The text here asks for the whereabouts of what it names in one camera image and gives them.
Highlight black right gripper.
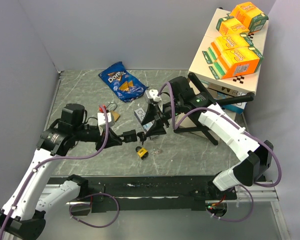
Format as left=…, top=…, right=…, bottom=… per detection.
left=141, top=97, right=183, bottom=138

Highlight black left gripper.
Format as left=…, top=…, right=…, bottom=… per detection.
left=72, top=124, right=122, bottom=151

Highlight brass padlock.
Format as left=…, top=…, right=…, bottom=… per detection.
left=106, top=101, right=121, bottom=122

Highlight yellow padlock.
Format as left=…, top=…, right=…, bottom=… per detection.
left=135, top=146, right=149, bottom=160

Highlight black padlock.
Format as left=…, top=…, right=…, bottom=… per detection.
left=122, top=129, right=138, bottom=143

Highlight black headed keys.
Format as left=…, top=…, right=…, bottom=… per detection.
left=137, top=131, right=147, bottom=146

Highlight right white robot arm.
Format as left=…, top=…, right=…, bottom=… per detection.
left=140, top=73, right=275, bottom=199

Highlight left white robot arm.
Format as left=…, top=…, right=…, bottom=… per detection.
left=0, top=103, right=115, bottom=240

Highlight purple white toothpaste box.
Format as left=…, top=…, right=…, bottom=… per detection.
left=134, top=107, right=154, bottom=134

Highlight blue Doritos chip bag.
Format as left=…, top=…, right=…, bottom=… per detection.
left=98, top=61, right=148, bottom=103

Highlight blue box under shelf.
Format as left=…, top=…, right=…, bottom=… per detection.
left=215, top=94, right=254, bottom=114

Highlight orange sponge pack front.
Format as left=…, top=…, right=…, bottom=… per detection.
left=209, top=46, right=264, bottom=80

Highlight orange sponge pack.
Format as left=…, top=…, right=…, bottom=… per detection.
left=216, top=16, right=250, bottom=36
left=209, top=46, right=264, bottom=80
left=229, top=1, right=269, bottom=33

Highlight orange sponge pack top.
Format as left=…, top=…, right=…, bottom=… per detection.
left=229, top=1, right=269, bottom=33

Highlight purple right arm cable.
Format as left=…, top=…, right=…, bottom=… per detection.
left=157, top=81, right=283, bottom=188

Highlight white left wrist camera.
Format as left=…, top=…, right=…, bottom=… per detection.
left=97, top=104, right=115, bottom=130

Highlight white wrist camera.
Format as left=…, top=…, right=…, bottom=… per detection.
left=97, top=104, right=115, bottom=130
left=144, top=89, right=163, bottom=106

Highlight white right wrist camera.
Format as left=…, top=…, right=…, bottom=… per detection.
left=144, top=89, right=163, bottom=106

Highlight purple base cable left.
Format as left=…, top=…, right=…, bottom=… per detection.
left=69, top=192, right=120, bottom=228

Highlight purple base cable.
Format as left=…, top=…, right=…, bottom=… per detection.
left=69, top=192, right=120, bottom=228
left=209, top=186, right=255, bottom=222

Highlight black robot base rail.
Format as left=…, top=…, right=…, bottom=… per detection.
left=39, top=174, right=238, bottom=213

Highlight white shelf with black frame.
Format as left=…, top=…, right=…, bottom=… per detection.
left=188, top=2, right=269, bottom=99

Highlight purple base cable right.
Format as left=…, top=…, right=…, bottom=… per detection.
left=209, top=186, right=255, bottom=222

